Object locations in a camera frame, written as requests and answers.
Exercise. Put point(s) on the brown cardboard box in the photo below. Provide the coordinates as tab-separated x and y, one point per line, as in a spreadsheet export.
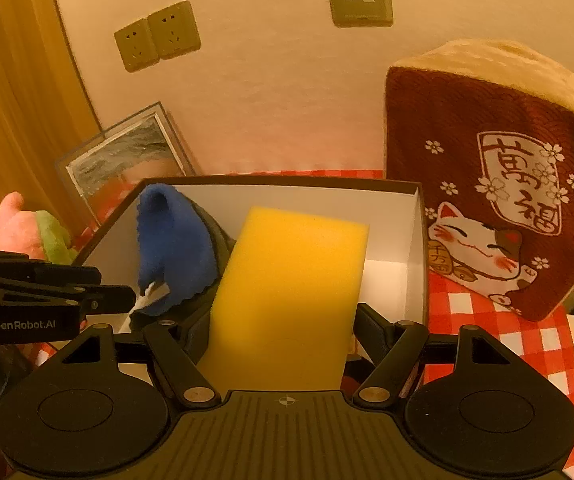
397	240

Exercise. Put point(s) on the black red round felt pad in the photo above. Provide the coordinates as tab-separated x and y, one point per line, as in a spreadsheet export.
222	245

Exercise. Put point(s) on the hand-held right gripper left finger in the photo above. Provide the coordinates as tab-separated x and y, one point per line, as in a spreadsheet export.
167	347

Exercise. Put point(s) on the cat print cushion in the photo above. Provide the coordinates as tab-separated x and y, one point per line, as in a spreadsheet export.
507	185

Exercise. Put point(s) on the wooden panel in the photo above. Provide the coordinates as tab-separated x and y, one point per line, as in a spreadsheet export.
17	85

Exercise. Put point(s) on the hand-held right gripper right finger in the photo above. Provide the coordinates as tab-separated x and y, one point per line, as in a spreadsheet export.
374	330

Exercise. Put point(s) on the pink plush toy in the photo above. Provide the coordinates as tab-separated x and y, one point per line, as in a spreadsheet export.
22	232

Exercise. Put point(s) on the blue cloth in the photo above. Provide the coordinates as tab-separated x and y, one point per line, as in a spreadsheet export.
177	240

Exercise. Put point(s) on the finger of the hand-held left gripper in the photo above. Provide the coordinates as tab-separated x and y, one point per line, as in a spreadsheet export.
102	297
57	272

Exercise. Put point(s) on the red white checkered tablecloth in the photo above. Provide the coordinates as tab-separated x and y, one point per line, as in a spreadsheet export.
492	330

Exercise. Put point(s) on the picture frame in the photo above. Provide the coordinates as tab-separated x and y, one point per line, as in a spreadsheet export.
127	155

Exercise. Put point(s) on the yellow sponge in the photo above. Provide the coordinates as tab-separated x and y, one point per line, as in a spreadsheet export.
287	300

